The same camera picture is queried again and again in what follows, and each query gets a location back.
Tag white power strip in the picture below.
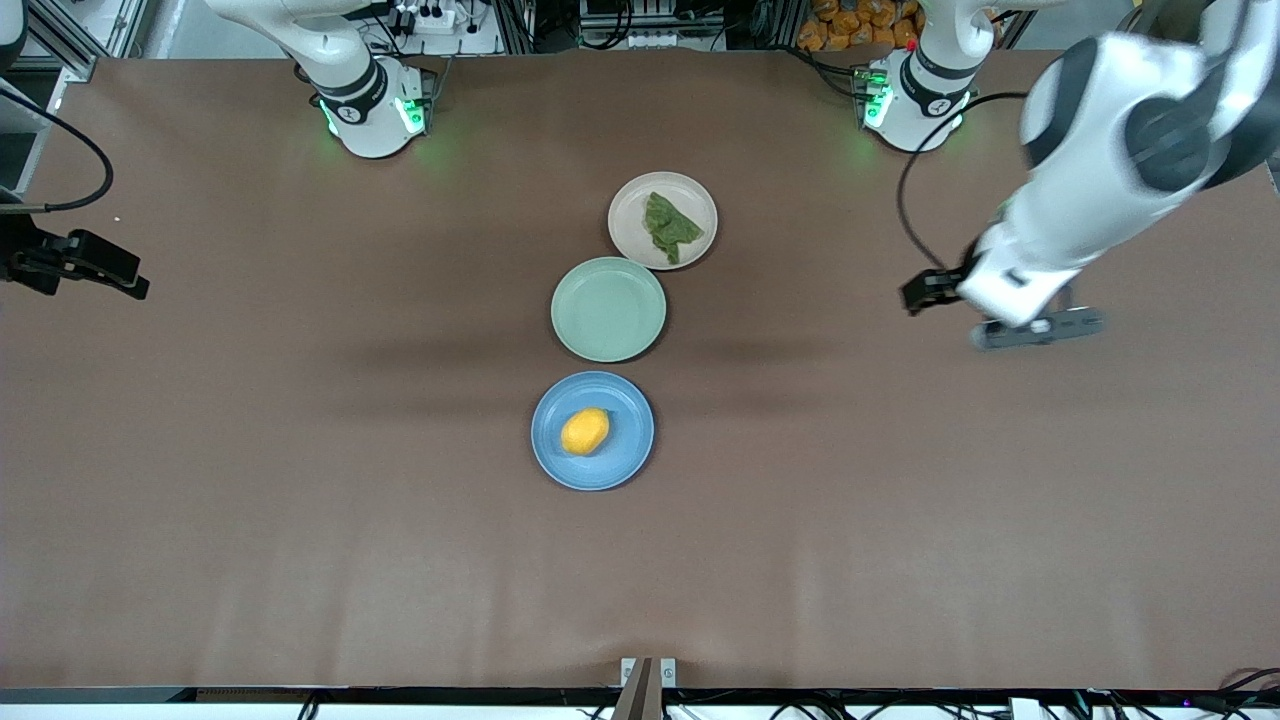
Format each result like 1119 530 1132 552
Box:
395 0 456 33

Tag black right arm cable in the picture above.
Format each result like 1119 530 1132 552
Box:
0 95 114 214

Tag light green round plate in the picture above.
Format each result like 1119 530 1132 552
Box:
550 256 668 364

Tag beige round plate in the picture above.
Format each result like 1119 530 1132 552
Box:
608 171 719 272

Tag green lettuce leaf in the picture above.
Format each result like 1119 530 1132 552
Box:
642 191 706 267

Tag yellow lemon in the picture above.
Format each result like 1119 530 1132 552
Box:
560 407 611 457

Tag black electronics box with cables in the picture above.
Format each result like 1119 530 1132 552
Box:
578 0 731 51

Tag blue round plate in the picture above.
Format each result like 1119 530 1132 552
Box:
530 371 656 492

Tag orange snack bags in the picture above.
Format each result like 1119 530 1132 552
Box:
797 0 921 53

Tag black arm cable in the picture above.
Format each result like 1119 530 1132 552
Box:
0 95 114 214
896 92 1033 273

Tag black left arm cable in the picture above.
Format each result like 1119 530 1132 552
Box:
896 92 1033 273

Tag metal table edge bracket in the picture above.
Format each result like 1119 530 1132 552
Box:
620 657 678 720

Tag aluminium frame profile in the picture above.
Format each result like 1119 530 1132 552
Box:
495 0 541 56
20 0 101 81

